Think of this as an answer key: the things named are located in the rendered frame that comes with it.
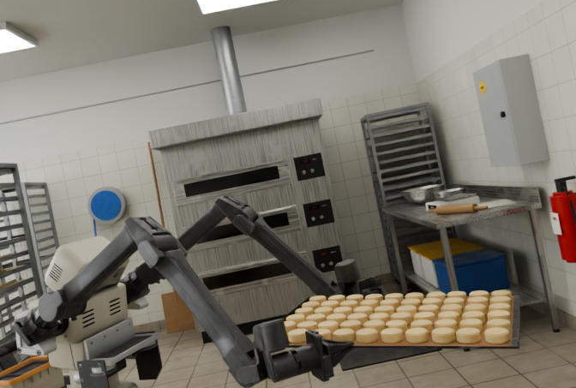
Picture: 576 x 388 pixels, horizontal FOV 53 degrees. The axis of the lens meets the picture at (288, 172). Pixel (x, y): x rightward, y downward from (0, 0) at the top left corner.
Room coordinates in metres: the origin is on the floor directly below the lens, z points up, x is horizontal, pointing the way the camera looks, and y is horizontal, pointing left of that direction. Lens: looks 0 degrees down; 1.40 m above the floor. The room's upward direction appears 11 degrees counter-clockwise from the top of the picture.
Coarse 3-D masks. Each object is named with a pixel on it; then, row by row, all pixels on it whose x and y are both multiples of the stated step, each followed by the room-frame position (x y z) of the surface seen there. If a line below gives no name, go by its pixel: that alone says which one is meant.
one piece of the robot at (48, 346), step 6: (24, 312) 1.67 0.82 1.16; (18, 318) 1.64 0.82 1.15; (18, 336) 1.64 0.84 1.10; (18, 342) 1.64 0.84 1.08; (42, 342) 1.63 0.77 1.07; (48, 342) 1.65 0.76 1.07; (18, 348) 1.65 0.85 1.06; (24, 348) 1.64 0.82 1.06; (30, 348) 1.63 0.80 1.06; (36, 348) 1.62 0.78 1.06; (42, 348) 1.62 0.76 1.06; (48, 348) 1.63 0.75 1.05; (54, 348) 1.65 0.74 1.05; (24, 354) 1.64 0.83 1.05; (30, 354) 1.63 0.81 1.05; (36, 354) 1.62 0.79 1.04; (42, 354) 1.61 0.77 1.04
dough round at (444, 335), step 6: (438, 330) 1.30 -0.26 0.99; (444, 330) 1.29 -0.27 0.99; (450, 330) 1.29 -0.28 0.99; (432, 336) 1.28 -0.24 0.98; (438, 336) 1.27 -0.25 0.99; (444, 336) 1.26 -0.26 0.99; (450, 336) 1.26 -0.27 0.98; (438, 342) 1.27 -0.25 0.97; (444, 342) 1.26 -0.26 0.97; (450, 342) 1.27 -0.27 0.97
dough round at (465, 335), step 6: (462, 330) 1.28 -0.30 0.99; (468, 330) 1.27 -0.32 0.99; (474, 330) 1.27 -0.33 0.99; (462, 336) 1.25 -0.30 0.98; (468, 336) 1.24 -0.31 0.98; (474, 336) 1.24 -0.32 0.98; (480, 336) 1.26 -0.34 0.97; (462, 342) 1.25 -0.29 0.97; (468, 342) 1.24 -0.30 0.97; (474, 342) 1.24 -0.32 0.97
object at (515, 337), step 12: (516, 300) 1.51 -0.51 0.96; (516, 312) 1.42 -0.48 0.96; (516, 324) 1.33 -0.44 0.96; (516, 336) 1.26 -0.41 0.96; (408, 348) 1.27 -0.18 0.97; (420, 348) 1.26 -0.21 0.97; (432, 348) 1.25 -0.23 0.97; (444, 348) 1.24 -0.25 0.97; (456, 348) 1.23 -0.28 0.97; (468, 348) 1.22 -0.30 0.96; (480, 348) 1.22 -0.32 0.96; (492, 348) 1.21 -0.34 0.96; (504, 348) 1.20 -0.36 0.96; (516, 348) 1.19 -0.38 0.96
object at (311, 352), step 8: (312, 336) 1.29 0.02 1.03; (320, 336) 1.27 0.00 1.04; (312, 344) 1.29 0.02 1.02; (320, 344) 1.27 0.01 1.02; (296, 352) 1.27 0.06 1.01; (304, 352) 1.27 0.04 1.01; (312, 352) 1.27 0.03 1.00; (320, 352) 1.27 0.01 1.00; (296, 360) 1.26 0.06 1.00; (304, 360) 1.26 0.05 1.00; (312, 360) 1.27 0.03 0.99; (320, 360) 1.27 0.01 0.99; (304, 368) 1.26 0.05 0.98; (312, 368) 1.27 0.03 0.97; (320, 368) 1.28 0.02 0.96; (320, 376) 1.29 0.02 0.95
